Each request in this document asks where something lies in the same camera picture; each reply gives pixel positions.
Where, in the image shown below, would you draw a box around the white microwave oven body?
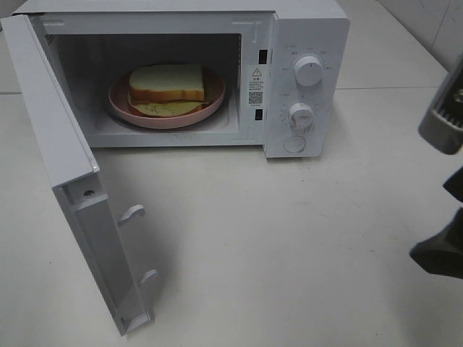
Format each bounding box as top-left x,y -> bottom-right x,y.
9,1 -> 350,158

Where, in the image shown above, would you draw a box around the white bread sandwich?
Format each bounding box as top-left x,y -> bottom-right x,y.
127,64 -> 213,117

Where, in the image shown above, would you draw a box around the white microwave door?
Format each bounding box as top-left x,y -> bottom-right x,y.
1,14 -> 150,335

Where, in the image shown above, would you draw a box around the round door release button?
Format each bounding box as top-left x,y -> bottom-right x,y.
284,136 -> 306,153

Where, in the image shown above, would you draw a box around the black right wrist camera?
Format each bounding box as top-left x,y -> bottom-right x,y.
418,55 -> 462,155

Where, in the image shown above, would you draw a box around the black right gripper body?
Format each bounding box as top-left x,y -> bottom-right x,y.
443,169 -> 463,203

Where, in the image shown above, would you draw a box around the pink round plate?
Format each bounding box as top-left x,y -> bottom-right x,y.
108,68 -> 226,130

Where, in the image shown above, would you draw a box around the white upper power knob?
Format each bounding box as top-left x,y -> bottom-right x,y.
293,54 -> 324,87

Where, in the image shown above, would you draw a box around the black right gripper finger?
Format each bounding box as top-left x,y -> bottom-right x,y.
409,208 -> 462,278

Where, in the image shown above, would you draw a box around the white warning label sticker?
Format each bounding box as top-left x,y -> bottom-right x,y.
245,64 -> 268,108

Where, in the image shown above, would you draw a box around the white lower timer knob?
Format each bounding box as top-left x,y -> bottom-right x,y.
288,102 -> 314,129

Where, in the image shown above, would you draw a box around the glass microwave turntable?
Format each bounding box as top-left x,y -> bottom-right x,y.
108,86 -> 238,133

